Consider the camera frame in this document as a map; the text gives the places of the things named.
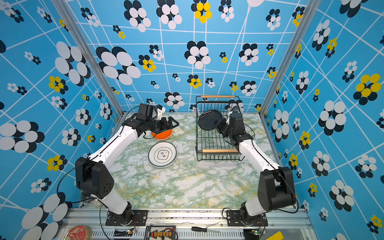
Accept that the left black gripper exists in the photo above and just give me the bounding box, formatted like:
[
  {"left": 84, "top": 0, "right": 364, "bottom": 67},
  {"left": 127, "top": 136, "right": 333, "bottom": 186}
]
[{"left": 147, "top": 115, "right": 180, "bottom": 133}]

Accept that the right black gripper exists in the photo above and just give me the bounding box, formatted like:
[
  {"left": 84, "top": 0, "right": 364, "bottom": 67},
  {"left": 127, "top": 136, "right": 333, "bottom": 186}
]
[{"left": 213, "top": 118, "right": 234, "bottom": 139}]

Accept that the orange plate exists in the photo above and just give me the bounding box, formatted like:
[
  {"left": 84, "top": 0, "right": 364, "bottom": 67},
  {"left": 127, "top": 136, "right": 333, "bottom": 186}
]
[{"left": 151, "top": 130, "right": 173, "bottom": 140}]

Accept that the black wire dish rack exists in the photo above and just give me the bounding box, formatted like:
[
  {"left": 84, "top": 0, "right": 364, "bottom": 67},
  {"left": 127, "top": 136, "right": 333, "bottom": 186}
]
[{"left": 194, "top": 95, "right": 244, "bottom": 162}]

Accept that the black plate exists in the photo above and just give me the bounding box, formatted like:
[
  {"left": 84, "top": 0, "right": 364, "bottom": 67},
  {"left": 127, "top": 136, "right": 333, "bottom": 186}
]
[{"left": 198, "top": 110, "right": 223, "bottom": 131}]

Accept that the white plate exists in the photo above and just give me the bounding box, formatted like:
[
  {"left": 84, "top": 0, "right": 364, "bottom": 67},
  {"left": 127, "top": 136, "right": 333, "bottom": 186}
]
[{"left": 148, "top": 142, "right": 177, "bottom": 169}]

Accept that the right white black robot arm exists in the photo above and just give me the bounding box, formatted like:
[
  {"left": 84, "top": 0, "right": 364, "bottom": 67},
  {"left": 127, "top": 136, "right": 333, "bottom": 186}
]
[{"left": 214, "top": 113, "right": 297, "bottom": 225}]

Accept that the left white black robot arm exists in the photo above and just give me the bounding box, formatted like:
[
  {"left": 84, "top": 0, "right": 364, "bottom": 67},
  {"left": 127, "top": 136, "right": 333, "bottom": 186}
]
[{"left": 75, "top": 104, "right": 179, "bottom": 222}]

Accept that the black screwdriver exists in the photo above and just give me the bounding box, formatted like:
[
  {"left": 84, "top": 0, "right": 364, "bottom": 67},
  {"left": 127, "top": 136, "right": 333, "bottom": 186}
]
[{"left": 191, "top": 227, "right": 218, "bottom": 233}]

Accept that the black terminal block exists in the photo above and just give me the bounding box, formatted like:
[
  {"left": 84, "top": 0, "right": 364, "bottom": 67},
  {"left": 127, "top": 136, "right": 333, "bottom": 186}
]
[{"left": 144, "top": 225, "right": 179, "bottom": 240}]

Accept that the yellow paper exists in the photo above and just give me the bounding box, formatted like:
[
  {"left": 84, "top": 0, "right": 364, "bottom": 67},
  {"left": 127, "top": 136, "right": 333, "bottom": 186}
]
[{"left": 266, "top": 231, "right": 284, "bottom": 240}]

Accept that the small circuit board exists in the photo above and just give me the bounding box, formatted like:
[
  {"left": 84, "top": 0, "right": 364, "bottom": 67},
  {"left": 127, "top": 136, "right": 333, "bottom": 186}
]
[{"left": 114, "top": 229, "right": 134, "bottom": 238}]

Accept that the red round tin lid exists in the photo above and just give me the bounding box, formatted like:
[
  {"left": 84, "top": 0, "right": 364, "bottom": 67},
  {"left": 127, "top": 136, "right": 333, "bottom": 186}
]
[{"left": 64, "top": 225, "right": 92, "bottom": 240}]

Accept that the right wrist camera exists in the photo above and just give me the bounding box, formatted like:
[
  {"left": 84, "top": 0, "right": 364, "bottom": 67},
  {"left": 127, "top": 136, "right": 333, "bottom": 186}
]
[{"left": 226, "top": 111, "right": 234, "bottom": 124}]

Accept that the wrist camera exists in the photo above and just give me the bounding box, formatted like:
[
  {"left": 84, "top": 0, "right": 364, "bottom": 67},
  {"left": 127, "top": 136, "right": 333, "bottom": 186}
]
[
  {"left": 156, "top": 105, "right": 166, "bottom": 120},
  {"left": 226, "top": 111, "right": 234, "bottom": 124}
]

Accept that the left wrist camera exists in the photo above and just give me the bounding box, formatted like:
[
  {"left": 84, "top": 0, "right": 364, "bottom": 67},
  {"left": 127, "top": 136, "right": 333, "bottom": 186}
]
[{"left": 156, "top": 105, "right": 166, "bottom": 120}]

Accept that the right wooden rack handle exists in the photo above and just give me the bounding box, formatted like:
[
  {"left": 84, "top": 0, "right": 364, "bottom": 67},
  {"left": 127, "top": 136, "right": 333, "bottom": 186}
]
[{"left": 202, "top": 149, "right": 239, "bottom": 154}]

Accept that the wooden rack handle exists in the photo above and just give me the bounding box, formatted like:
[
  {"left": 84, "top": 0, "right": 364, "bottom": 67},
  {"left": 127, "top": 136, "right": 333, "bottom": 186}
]
[
  {"left": 200, "top": 95, "right": 236, "bottom": 99},
  {"left": 202, "top": 149, "right": 239, "bottom": 154}
]

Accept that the left wooden rack handle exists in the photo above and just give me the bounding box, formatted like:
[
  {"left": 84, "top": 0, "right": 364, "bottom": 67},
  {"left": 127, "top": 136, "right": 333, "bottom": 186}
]
[{"left": 200, "top": 95, "right": 236, "bottom": 99}]

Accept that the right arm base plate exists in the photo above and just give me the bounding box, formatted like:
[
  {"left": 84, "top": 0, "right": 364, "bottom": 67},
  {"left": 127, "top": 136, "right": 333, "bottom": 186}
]
[{"left": 224, "top": 210, "right": 269, "bottom": 228}]

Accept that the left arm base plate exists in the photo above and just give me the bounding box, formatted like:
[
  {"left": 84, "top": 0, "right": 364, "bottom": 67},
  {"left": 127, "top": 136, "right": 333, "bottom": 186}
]
[{"left": 106, "top": 210, "right": 149, "bottom": 227}]

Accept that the aluminium frame rail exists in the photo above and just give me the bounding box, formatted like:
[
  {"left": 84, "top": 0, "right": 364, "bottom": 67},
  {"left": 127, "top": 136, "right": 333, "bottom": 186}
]
[{"left": 57, "top": 208, "right": 317, "bottom": 240}]

